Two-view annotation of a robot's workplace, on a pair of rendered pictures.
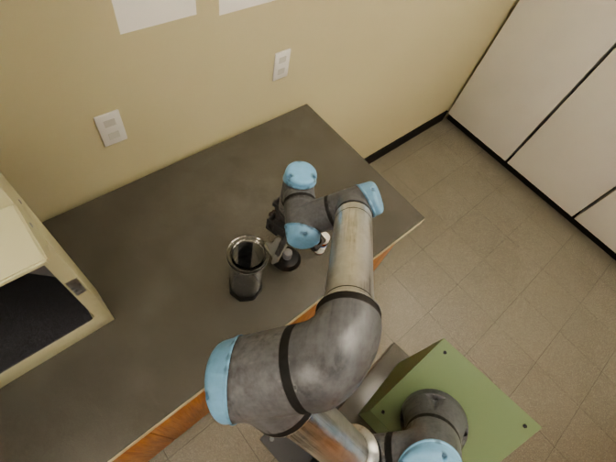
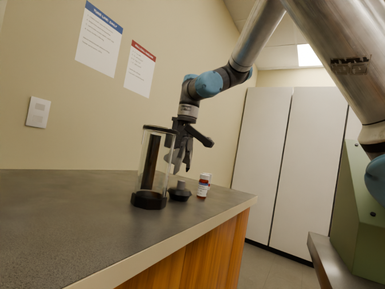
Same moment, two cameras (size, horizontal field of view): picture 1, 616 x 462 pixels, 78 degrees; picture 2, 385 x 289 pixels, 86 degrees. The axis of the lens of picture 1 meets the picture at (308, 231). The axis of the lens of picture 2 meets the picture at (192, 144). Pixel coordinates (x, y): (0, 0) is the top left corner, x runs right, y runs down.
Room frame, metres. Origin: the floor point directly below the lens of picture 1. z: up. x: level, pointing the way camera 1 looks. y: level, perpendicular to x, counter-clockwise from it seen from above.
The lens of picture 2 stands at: (-0.18, 0.07, 1.11)
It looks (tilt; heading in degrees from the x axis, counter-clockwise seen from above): 2 degrees up; 356
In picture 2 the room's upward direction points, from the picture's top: 10 degrees clockwise
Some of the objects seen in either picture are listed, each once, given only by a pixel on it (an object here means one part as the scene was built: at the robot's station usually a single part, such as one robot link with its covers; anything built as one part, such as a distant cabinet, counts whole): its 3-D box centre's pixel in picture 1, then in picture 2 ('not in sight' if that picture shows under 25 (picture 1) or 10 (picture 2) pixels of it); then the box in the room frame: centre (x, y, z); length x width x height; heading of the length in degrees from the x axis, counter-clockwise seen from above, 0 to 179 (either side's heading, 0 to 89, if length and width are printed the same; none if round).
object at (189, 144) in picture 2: (287, 218); (181, 134); (0.56, 0.06, 1.17); 0.09 x 0.08 x 0.12; 71
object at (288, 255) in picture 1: (286, 257); (180, 189); (0.55, 0.04, 0.97); 0.09 x 0.09 x 0.07
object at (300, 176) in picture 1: (298, 186); (192, 91); (0.55, 0.06, 1.33); 0.09 x 0.08 x 0.11; 21
